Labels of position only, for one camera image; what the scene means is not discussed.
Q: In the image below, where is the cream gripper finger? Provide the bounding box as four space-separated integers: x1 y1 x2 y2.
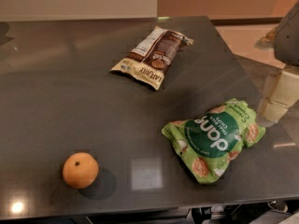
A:
256 65 299 127

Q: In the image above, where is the orange fruit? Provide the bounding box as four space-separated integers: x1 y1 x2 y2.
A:
63 152 99 189

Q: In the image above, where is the green rice chips bag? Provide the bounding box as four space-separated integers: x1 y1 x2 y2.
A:
162 99 265 184

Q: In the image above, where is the brown chip bag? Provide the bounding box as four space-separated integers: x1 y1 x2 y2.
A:
111 26 193 91

